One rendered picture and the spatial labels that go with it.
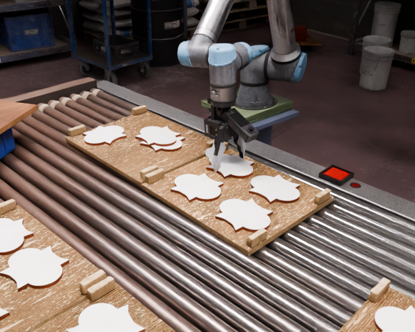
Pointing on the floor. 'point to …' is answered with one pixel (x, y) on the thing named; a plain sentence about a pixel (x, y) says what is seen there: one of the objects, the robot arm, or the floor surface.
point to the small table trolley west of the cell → (87, 56)
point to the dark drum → (159, 29)
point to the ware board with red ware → (302, 39)
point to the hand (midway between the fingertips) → (230, 164)
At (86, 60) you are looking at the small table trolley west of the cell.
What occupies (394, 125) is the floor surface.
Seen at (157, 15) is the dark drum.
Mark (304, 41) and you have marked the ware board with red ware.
